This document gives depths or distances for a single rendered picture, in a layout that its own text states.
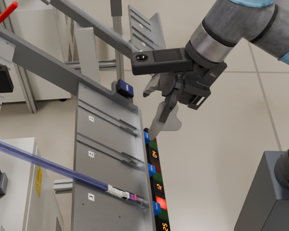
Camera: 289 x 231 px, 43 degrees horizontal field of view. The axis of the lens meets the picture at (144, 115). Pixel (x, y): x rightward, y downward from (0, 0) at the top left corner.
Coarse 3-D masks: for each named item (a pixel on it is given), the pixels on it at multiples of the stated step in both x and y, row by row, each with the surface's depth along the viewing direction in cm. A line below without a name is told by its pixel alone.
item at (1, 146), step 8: (0, 144) 65; (8, 144) 66; (8, 152) 66; (16, 152) 66; (24, 152) 68; (32, 160) 68; (40, 160) 69; (48, 160) 71; (48, 168) 70; (56, 168) 71; (64, 168) 73; (72, 176) 73; (80, 176) 74; (88, 176) 76; (88, 184) 76; (96, 184) 76; (104, 184) 78
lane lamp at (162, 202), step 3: (156, 198) 92; (159, 198) 93; (156, 201) 91; (159, 201) 92; (162, 201) 93; (165, 201) 94; (162, 204) 92; (165, 204) 93; (162, 207) 92; (165, 207) 92
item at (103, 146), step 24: (96, 96) 97; (96, 120) 91; (120, 120) 98; (96, 144) 86; (120, 144) 92; (96, 168) 81; (120, 168) 87; (72, 192) 73; (96, 192) 77; (72, 216) 69; (96, 216) 73; (120, 216) 78
